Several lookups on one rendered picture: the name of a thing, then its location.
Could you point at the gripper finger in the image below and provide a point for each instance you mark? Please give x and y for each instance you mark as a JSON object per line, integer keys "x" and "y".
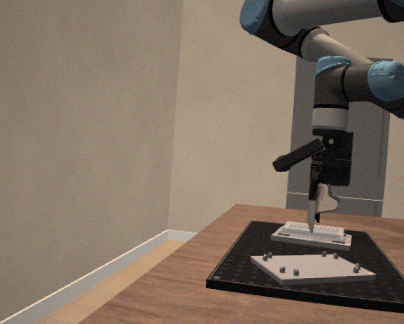
{"x": 321, "y": 204}
{"x": 336, "y": 198}

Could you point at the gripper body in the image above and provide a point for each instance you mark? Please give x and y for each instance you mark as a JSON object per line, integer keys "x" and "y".
{"x": 339, "y": 154}

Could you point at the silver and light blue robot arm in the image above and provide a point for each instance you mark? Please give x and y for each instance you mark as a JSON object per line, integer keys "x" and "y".
{"x": 381, "y": 83}

